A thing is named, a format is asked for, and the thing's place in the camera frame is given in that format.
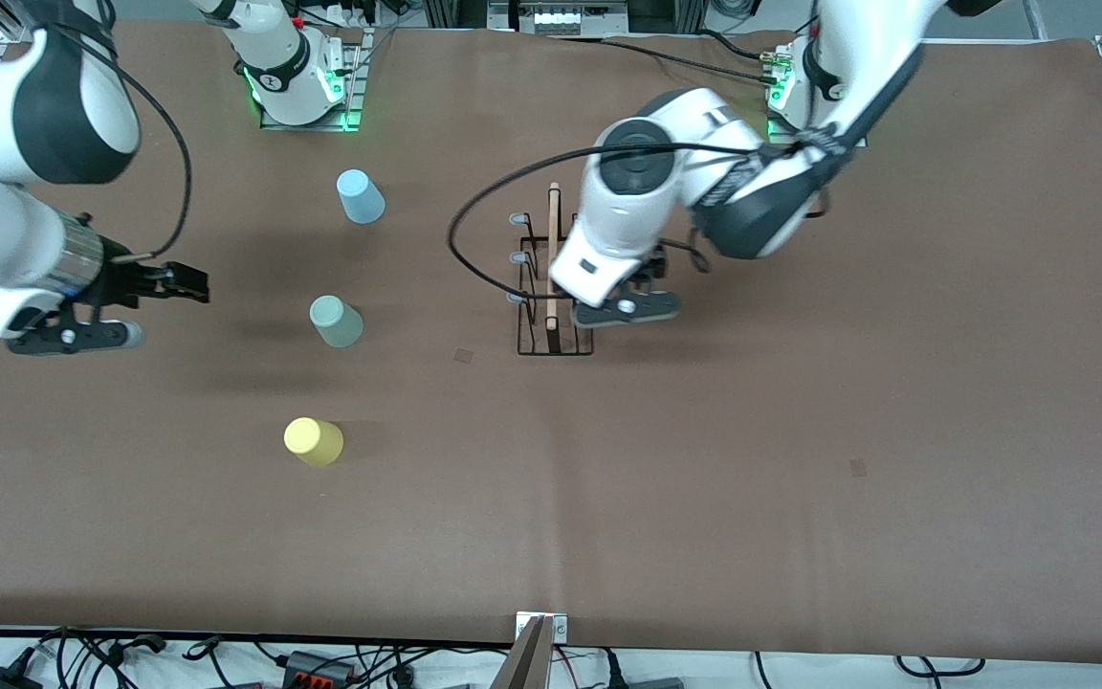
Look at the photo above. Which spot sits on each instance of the small metal bracket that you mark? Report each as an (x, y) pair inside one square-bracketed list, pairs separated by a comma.
[(559, 627)]

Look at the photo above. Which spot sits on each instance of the yellow plastic cup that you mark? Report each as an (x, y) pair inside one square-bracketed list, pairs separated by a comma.
[(312, 441)]

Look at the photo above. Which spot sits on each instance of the black power adapter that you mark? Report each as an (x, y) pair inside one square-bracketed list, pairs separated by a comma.
[(1, 677)]

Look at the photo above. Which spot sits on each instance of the pale green plastic cup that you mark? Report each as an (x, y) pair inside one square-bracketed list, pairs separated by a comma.
[(335, 321)]

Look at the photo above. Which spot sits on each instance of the white power strip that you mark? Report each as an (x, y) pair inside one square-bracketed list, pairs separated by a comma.
[(559, 19)]

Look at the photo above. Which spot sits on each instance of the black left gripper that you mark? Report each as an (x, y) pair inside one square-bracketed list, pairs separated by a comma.
[(649, 275)]

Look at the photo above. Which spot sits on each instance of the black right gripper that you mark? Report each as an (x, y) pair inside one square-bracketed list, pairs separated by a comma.
[(122, 281)]

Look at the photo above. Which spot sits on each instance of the black box orange connectors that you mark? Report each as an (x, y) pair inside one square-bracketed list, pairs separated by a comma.
[(319, 667)]

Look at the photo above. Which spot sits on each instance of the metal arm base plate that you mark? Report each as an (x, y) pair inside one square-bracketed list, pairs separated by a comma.
[(352, 96), (857, 140)]

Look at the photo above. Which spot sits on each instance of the grey metal mast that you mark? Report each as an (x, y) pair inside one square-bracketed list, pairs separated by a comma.
[(524, 665)]

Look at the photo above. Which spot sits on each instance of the aluminium rack frame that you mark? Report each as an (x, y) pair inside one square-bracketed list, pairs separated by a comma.
[(455, 11)]

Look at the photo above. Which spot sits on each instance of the light blue plastic cup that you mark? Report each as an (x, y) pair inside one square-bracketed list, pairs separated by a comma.
[(360, 196)]

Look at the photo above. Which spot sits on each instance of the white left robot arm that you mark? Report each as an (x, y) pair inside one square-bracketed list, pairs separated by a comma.
[(694, 124)]

